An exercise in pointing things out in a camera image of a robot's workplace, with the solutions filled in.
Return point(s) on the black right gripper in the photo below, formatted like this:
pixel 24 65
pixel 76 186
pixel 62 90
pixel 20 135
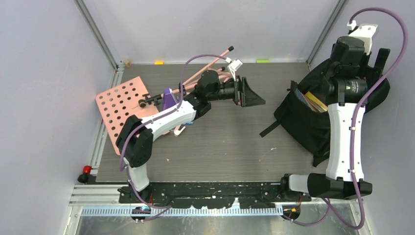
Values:
pixel 372 75

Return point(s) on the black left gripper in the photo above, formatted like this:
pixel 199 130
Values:
pixel 243 95

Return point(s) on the black student backpack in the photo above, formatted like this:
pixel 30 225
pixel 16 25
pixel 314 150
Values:
pixel 309 128

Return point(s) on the orange picture book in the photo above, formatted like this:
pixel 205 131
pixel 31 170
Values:
pixel 316 107

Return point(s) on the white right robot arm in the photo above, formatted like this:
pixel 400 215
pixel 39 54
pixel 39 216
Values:
pixel 342 90

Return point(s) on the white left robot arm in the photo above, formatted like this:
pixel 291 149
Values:
pixel 135 141

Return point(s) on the pink folding stand legs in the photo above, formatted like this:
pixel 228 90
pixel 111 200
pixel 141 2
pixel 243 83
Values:
pixel 186 85

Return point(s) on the purple plastic stapler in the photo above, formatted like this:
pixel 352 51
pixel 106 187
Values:
pixel 168 99

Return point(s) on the small wooden block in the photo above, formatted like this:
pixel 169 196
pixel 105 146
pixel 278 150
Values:
pixel 127 63

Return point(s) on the pink perforated stand plate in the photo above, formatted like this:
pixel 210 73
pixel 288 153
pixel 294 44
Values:
pixel 118 103

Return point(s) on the red black stamp toy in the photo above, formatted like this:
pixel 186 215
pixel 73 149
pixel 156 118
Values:
pixel 84 176

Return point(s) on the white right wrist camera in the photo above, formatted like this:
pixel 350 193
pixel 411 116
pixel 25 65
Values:
pixel 364 32

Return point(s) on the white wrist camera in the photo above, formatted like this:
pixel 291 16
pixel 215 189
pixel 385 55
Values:
pixel 364 32
pixel 233 66

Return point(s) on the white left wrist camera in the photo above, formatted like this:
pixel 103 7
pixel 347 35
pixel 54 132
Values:
pixel 233 66

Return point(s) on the aluminium slotted rail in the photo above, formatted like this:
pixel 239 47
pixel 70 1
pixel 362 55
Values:
pixel 147 211

